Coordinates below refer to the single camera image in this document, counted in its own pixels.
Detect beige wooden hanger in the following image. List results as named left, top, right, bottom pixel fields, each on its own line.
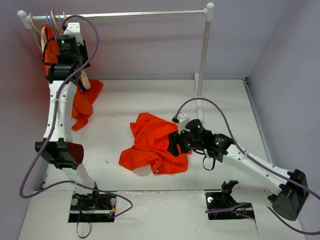
left=50, top=10, right=62, bottom=36
left=63, top=21, right=91, bottom=92

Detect orange t shirt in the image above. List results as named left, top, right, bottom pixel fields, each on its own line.
left=118, top=112, right=191, bottom=175

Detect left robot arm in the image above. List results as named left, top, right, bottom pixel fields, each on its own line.
left=35, top=35, right=100, bottom=210

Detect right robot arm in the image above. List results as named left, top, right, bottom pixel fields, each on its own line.
left=167, top=114, right=309, bottom=221

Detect beige hanger under shirt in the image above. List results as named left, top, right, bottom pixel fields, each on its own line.
left=28, top=12, right=47, bottom=52

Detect hanging orange shirt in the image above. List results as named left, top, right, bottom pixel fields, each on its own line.
left=44, top=40, right=104, bottom=131

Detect white metal clothes rack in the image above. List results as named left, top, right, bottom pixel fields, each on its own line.
left=17, top=2, right=215, bottom=122

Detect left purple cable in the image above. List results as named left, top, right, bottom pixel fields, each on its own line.
left=19, top=14, right=134, bottom=221

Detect purple cable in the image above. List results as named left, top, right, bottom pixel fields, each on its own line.
left=19, top=14, right=134, bottom=221
left=174, top=97, right=320, bottom=236

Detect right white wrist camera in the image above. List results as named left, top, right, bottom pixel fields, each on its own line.
left=171, top=113, right=190, bottom=133

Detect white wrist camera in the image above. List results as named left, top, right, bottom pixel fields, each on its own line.
left=171, top=113, right=190, bottom=133
left=63, top=22, right=84, bottom=45

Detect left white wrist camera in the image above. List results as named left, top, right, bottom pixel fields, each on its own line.
left=63, top=22, right=84, bottom=45

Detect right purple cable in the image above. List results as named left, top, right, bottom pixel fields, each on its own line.
left=174, top=97, right=320, bottom=236

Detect lilac wire hanger left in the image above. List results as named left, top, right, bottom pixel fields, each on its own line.
left=46, top=14, right=60, bottom=37

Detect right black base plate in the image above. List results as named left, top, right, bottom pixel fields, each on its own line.
left=205, top=191, right=255, bottom=221

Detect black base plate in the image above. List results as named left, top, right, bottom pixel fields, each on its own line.
left=68, top=193, right=117, bottom=223
left=205, top=191, right=255, bottom=221

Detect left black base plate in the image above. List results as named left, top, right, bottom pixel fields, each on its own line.
left=68, top=193, right=117, bottom=223

